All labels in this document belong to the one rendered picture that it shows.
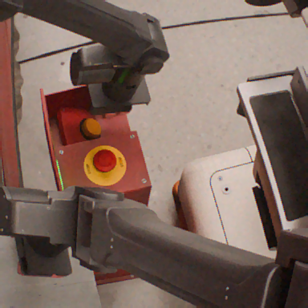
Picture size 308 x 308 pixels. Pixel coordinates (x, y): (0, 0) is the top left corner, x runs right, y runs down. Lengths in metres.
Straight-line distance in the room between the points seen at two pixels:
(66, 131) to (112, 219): 0.67
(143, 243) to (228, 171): 1.23
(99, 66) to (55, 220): 0.40
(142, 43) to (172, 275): 0.54
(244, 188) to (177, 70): 0.57
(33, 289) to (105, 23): 0.39
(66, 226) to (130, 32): 0.35
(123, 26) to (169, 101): 1.21
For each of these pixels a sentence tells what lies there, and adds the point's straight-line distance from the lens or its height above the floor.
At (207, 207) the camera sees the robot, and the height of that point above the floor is 0.28.
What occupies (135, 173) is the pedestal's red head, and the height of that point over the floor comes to 0.78.
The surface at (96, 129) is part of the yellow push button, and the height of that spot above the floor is 0.72.
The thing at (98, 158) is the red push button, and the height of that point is 0.81.
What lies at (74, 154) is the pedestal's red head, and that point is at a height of 0.78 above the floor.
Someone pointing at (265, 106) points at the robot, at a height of 1.04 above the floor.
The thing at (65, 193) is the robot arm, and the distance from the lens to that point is 0.80.
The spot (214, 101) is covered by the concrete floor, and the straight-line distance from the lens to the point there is 2.22.
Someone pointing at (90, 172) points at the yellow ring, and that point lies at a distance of 1.27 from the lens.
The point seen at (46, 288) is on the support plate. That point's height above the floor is 1.00.
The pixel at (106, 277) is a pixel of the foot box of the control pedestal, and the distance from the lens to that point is 1.98.
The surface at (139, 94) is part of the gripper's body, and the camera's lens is 1.24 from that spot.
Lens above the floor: 1.97
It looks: 68 degrees down
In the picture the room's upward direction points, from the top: 10 degrees clockwise
